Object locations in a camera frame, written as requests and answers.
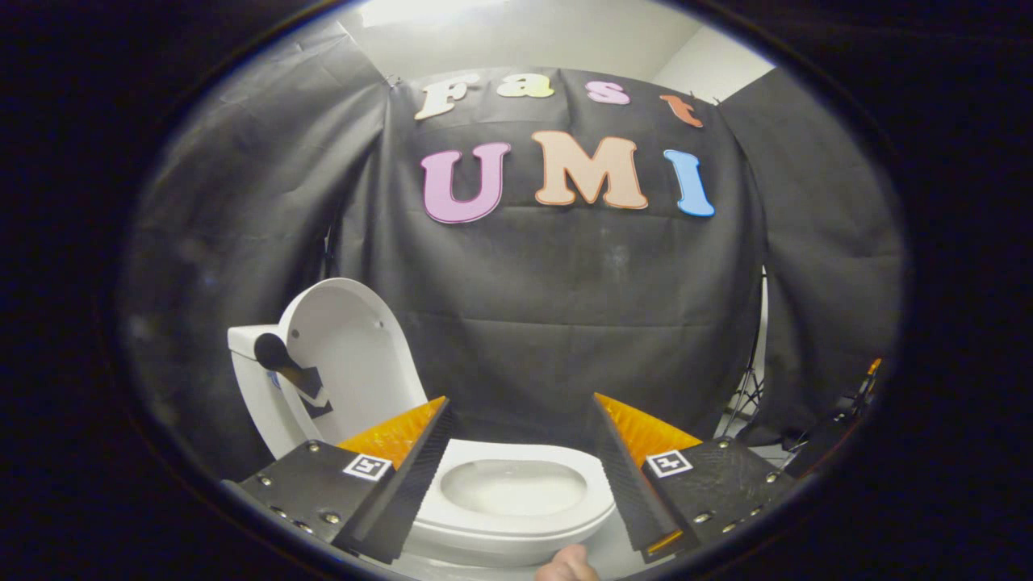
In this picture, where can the black backdrop cloth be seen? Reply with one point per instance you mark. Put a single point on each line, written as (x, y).
(565, 298)

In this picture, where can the white toilet seat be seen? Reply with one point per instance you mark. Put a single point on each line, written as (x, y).
(597, 484)

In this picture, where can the white toilet lid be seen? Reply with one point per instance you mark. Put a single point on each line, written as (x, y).
(363, 355)

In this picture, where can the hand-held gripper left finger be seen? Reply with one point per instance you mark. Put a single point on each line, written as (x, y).
(399, 500)

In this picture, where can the orange black gripper tool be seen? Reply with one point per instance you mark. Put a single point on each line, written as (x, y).
(870, 379)

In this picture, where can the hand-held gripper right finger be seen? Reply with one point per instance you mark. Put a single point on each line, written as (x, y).
(629, 492)

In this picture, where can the white ceramic toilet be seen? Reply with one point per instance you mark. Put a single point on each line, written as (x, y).
(258, 403)

